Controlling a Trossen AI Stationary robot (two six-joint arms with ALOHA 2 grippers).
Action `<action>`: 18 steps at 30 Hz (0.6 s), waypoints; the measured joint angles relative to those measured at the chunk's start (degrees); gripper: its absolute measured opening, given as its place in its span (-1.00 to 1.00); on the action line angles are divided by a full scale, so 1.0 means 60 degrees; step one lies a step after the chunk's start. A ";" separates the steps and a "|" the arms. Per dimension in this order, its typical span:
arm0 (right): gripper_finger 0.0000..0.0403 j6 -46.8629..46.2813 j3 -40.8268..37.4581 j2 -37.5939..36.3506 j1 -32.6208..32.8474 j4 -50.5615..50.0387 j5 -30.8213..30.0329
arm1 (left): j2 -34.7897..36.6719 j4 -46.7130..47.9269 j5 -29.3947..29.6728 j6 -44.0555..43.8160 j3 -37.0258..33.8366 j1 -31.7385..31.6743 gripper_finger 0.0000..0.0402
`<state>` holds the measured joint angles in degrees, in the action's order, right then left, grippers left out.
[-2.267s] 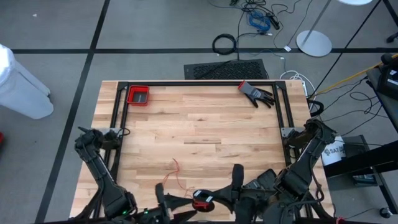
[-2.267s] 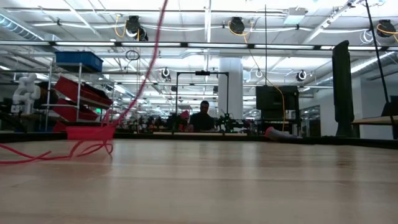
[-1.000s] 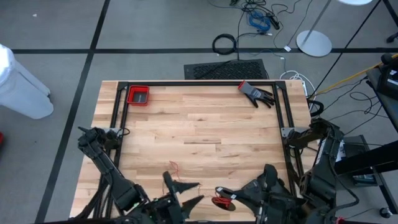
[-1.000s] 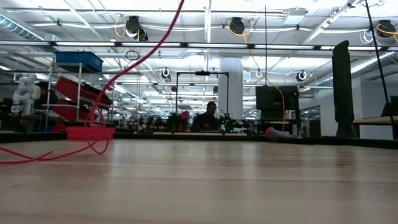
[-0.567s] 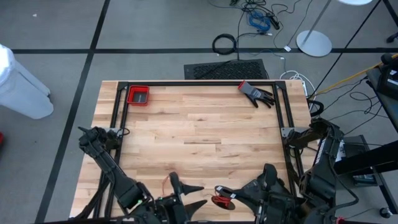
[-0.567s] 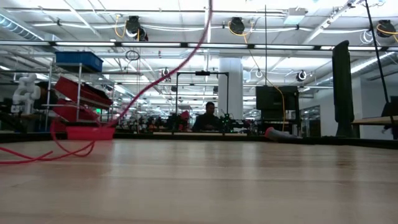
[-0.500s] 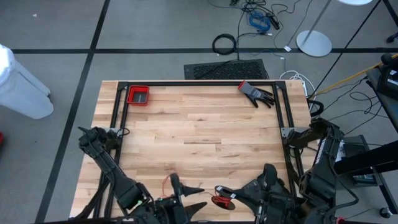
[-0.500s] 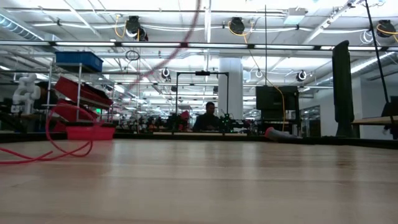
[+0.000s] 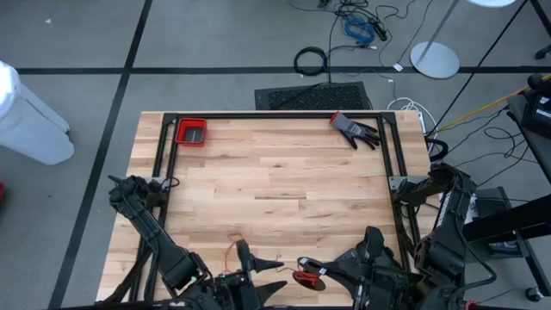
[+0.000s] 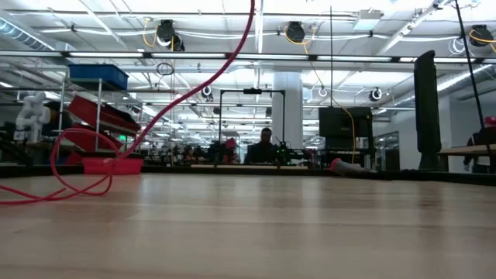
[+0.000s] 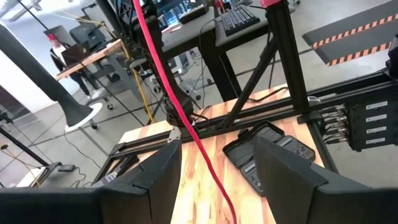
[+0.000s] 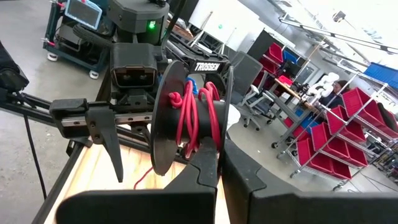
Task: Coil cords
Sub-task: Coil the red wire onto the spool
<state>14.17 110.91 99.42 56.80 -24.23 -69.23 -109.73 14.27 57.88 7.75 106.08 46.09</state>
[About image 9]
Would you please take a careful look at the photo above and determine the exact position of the thin red wire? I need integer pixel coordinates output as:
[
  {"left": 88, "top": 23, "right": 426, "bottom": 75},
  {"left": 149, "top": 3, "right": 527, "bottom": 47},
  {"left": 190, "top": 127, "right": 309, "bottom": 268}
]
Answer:
[{"left": 221, "top": 232, "right": 322, "bottom": 288}]

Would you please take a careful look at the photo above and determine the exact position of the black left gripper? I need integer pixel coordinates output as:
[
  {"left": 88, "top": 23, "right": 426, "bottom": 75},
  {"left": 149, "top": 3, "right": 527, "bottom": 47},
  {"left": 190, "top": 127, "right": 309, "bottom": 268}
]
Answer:
[{"left": 213, "top": 239, "right": 288, "bottom": 310}]

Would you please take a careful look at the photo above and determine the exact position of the black slanted pole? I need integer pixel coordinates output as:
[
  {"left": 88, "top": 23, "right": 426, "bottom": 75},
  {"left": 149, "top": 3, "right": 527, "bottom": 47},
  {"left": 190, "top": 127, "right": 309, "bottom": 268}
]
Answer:
[{"left": 428, "top": 0, "right": 529, "bottom": 133}]

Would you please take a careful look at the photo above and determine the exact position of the red plastic bin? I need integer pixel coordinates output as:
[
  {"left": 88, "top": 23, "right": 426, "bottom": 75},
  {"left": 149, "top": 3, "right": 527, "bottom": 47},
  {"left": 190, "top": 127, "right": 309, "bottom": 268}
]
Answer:
[{"left": 175, "top": 117, "right": 208, "bottom": 148}]

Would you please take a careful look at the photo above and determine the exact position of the white power strip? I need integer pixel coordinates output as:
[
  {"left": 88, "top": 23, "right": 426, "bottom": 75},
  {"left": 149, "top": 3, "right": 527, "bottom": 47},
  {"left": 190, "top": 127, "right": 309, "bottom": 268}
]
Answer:
[{"left": 387, "top": 97, "right": 433, "bottom": 135}]

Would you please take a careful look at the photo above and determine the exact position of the blue floor cable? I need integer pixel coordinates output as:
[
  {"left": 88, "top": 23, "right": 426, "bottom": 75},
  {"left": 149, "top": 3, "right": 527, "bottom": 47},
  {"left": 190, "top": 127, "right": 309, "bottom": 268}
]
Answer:
[{"left": 342, "top": 15, "right": 376, "bottom": 44}]

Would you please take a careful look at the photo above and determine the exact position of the black electronic device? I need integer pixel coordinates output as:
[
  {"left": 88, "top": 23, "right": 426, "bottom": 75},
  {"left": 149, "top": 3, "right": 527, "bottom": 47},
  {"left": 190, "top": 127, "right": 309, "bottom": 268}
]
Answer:
[{"left": 523, "top": 73, "right": 551, "bottom": 140}]

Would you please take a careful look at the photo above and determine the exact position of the floor lamp with round base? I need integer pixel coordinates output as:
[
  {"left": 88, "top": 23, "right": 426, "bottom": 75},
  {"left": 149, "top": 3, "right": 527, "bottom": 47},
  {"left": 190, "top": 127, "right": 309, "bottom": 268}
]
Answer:
[{"left": 409, "top": 0, "right": 517, "bottom": 80}]

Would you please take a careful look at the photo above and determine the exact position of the grey work glove red cuff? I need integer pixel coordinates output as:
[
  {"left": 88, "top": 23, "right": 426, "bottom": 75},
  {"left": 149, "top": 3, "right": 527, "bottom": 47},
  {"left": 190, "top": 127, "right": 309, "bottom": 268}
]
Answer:
[{"left": 329, "top": 110, "right": 382, "bottom": 151}]

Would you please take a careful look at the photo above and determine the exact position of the black labelled cable spool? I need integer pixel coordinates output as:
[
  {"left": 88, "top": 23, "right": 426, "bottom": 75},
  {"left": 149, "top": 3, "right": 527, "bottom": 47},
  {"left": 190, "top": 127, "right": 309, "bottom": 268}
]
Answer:
[{"left": 292, "top": 257, "right": 329, "bottom": 292}]

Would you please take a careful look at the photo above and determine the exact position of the coiled black floor cable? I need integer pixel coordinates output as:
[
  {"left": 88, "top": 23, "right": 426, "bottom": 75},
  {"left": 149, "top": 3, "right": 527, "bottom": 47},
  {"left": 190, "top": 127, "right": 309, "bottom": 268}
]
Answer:
[{"left": 293, "top": 46, "right": 331, "bottom": 78}]

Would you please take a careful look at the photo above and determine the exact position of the yellow floor cable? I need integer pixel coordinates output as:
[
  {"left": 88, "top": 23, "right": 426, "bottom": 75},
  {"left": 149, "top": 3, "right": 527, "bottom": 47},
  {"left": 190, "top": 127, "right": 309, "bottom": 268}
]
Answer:
[{"left": 434, "top": 72, "right": 551, "bottom": 133}]

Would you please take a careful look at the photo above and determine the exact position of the black aluminium table frame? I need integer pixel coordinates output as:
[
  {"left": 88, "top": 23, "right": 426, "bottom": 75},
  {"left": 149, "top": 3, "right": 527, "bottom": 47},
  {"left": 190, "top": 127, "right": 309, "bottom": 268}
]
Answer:
[{"left": 96, "top": 110, "right": 464, "bottom": 310}]

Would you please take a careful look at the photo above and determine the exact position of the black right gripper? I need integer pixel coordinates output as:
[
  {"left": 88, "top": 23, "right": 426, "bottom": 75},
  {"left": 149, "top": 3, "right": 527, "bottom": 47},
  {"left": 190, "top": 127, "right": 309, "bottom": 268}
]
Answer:
[{"left": 320, "top": 226, "right": 414, "bottom": 310}]

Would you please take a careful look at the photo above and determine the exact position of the side table on casters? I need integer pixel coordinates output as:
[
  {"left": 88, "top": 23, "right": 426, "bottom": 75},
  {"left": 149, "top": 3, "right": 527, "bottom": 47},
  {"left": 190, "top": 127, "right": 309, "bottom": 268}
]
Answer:
[{"left": 447, "top": 85, "right": 551, "bottom": 298}]

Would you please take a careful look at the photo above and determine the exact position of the black floor mat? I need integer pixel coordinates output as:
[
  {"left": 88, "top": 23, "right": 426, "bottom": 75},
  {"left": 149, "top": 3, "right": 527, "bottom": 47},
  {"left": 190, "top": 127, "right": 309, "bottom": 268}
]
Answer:
[{"left": 253, "top": 81, "right": 374, "bottom": 111}]

